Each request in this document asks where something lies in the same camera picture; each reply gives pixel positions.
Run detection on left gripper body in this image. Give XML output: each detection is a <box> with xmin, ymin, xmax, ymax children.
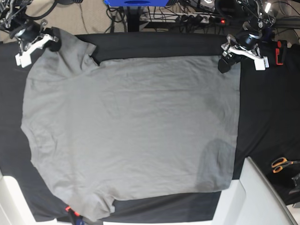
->
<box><xmin>221</xmin><ymin>22</ymin><xmax>269</xmax><ymax>70</ymax></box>

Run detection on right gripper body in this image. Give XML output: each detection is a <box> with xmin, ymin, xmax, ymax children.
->
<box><xmin>9</xmin><ymin>19</ymin><xmax>55</xmax><ymax>68</ymax></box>

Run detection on grey T-shirt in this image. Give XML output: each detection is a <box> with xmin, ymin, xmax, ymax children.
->
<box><xmin>21</xmin><ymin>31</ymin><xmax>240</xmax><ymax>221</ymax></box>

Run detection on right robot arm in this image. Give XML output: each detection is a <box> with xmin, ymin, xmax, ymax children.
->
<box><xmin>0</xmin><ymin>0</ymin><xmax>82</xmax><ymax>68</ymax></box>

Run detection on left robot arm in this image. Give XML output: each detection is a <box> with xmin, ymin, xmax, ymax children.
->
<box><xmin>215</xmin><ymin>0</ymin><xmax>276</xmax><ymax>74</ymax></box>

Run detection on red black clamp right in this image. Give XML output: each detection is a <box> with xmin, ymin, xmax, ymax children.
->
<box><xmin>275</xmin><ymin>40</ymin><xmax>287</xmax><ymax>66</ymax></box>

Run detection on red black clamp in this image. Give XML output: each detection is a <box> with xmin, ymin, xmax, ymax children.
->
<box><xmin>275</xmin><ymin>40</ymin><xmax>287</xmax><ymax>66</ymax></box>
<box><xmin>65</xmin><ymin>206</ymin><xmax>85</xmax><ymax>225</ymax></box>

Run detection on black table cloth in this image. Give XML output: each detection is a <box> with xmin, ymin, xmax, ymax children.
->
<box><xmin>0</xmin><ymin>32</ymin><xmax>300</xmax><ymax>224</ymax></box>

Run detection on blue plastic bin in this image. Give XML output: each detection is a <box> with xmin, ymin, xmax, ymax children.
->
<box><xmin>104</xmin><ymin>0</ymin><xmax>169</xmax><ymax>7</ymax></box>

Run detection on black metal tool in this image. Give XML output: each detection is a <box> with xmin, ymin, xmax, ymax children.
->
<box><xmin>289</xmin><ymin>173</ymin><xmax>300</xmax><ymax>195</ymax></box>

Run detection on white chair right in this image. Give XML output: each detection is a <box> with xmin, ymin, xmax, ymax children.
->
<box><xmin>212</xmin><ymin>157</ymin><xmax>297</xmax><ymax>225</ymax></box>

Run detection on white chair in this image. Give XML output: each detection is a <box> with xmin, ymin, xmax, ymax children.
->
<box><xmin>212</xmin><ymin>157</ymin><xmax>297</xmax><ymax>225</ymax></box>
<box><xmin>0</xmin><ymin>173</ymin><xmax>36</xmax><ymax>225</ymax></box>

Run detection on white chair left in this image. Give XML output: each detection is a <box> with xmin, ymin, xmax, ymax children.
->
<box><xmin>0</xmin><ymin>173</ymin><xmax>36</xmax><ymax>225</ymax></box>

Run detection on red black clamp bottom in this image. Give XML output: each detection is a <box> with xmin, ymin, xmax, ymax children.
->
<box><xmin>65</xmin><ymin>206</ymin><xmax>85</xmax><ymax>225</ymax></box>

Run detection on black stand post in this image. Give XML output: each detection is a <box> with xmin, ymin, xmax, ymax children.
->
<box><xmin>126</xmin><ymin>7</ymin><xmax>141</xmax><ymax>32</ymax></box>

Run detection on orange handled scissors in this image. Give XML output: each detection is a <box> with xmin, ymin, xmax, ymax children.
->
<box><xmin>271</xmin><ymin>157</ymin><xmax>300</xmax><ymax>173</ymax></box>

